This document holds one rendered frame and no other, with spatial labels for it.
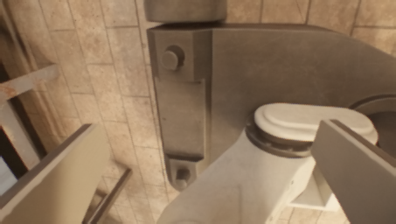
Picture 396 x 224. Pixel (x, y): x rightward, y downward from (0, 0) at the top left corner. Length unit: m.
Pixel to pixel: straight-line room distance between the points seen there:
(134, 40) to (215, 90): 0.35
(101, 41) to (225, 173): 0.62
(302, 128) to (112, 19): 0.63
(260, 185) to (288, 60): 0.28
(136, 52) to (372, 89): 0.66
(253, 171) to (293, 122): 0.11
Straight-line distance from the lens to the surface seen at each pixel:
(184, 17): 0.43
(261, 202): 0.29
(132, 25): 0.70
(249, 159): 0.34
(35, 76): 0.89
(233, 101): 0.49
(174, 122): 0.53
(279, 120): 0.36
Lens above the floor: 0.61
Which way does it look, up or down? 58 degrees down
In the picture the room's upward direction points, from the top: 158 degrees counter-clockwise
